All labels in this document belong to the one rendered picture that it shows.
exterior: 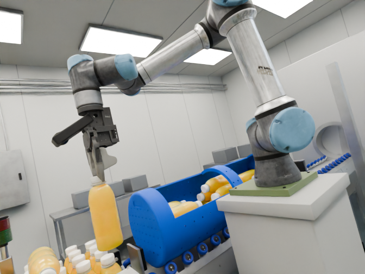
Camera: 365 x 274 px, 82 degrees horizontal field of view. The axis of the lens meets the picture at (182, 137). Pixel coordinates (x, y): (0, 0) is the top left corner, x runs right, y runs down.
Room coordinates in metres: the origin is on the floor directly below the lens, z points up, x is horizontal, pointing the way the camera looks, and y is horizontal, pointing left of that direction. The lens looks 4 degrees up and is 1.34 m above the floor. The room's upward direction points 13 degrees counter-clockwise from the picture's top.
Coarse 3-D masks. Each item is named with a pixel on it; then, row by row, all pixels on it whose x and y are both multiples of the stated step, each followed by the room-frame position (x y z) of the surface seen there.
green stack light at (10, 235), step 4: (8, 228) 0.85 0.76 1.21; (0, 232) 0.83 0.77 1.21; (4, 232) 0.84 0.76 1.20; (8, 232) 0.85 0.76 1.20; (0, 236) 0.83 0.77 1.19; (4, 236) 0.83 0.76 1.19; (8, 236) 0.85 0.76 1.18; (0, 240) 0.82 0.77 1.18; (4, 240) 0.83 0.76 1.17; (8, 240) 0.84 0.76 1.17; (0, 244) 0.82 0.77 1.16
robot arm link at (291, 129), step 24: (216, 0) 0.55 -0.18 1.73; (240, 0) 0.54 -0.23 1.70; (216, 24) 0.62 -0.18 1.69; (240, 24) 0.57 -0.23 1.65; (240, 48) 0.58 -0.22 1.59; (264, 48) 0.57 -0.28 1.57; (264, 72) 0.57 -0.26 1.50; (264, 96) 0.58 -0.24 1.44; (264, 120) 0.58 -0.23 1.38; (288, 120) 0.54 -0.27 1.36; (312, 120) 0.55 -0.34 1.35; (264, 144) 0.64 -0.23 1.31; (288, 144) 0.55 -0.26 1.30
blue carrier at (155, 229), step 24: (216, 168) 1.05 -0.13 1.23; (240, 168) 1.40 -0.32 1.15; (144, 192) 0.81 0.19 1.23; (168, 192) 1.04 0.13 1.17; (192, 192) 1.16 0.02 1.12; (144, 216) 0.80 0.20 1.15; (168, 216) 0.75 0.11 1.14; (192, 216) 0.80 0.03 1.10; (216, 216) 0.87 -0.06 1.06; (144, 240) 0.84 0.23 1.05; (168, 240) 0.73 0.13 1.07; (192, 240) 0.81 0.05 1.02
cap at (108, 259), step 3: (105, 255) 0.66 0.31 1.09; (108, 255) 0.66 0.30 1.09; (111, 255) 0.65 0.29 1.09; (102, 258) 0.64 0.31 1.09; (105, 258) 0.64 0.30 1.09; (108, 258) 0.64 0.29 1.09; (111, 258) 0.64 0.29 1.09; (114, 258) 0.65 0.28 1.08; (102, 261) 0.63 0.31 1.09; (105, 261) 0.63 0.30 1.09; (108, 261) 0.63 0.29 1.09; (111, 261) 0.64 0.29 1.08; (102, 264) 0.64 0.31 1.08; (105, 264) 0.63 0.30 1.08; (108, 264) 0.63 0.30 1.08
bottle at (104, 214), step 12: (96, 192) 0.57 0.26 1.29; (108, 192) 0.58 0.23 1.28; (96, 204) 0.56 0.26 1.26; (108, 204) 0.57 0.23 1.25; (96, 216) 0.56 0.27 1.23; (108, 216) 0.57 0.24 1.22; (96, 228) 0.56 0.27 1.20; (108, 228) 0.56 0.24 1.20; (120, 228) 0.59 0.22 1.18; (96, 240) 0.57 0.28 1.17; (108, 240) 0.56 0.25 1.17; (120, 240) 0.58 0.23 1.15
